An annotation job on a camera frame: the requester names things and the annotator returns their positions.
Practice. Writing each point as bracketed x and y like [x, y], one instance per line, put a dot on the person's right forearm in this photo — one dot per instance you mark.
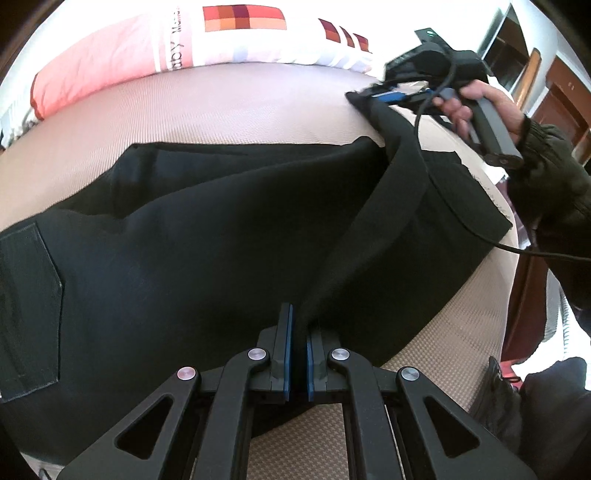
[554, 184]

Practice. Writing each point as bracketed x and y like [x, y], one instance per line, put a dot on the black pants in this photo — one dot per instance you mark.
[184, 254]

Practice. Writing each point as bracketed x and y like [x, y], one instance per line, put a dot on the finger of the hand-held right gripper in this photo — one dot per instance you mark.
[390, 97]

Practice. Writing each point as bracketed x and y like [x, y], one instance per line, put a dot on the wooden door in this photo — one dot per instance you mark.
[563, 97]

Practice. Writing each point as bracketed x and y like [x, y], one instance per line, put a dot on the pink checkered long pillow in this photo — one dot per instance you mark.
[92, 69]

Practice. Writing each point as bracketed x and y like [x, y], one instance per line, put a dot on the wooden bed frame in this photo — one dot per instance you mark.
[526, 304]

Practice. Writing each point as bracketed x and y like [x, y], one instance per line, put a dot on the person's right hand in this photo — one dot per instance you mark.
[498, 101]

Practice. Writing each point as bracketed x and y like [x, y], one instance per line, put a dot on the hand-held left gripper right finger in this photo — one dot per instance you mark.
[310, 367]

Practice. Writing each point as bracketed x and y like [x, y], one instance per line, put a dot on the dark cloth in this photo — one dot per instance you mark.
[549, 406]

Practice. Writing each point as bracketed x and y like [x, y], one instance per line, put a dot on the beige woven bed mat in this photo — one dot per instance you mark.
[254, 106]

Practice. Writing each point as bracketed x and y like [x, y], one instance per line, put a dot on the white striped cloth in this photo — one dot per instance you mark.
[561, 318]

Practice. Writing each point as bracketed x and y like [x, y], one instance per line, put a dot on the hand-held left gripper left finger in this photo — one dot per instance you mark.
[287, 355]

